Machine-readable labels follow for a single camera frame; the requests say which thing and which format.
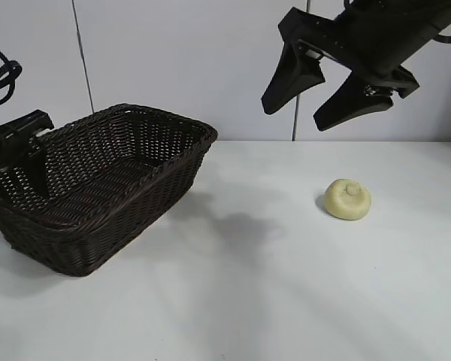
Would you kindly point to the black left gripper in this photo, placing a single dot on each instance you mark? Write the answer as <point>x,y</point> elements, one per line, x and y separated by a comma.
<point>15,135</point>

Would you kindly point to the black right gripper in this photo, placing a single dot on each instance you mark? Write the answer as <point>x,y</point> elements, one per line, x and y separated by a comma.
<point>376,37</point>

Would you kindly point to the dark brown wicker basket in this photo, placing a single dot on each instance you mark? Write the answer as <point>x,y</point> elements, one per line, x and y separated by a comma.
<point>105,180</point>

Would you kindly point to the pale yellow egg yolk pastry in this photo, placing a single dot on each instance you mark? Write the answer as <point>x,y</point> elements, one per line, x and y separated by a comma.
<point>345,203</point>

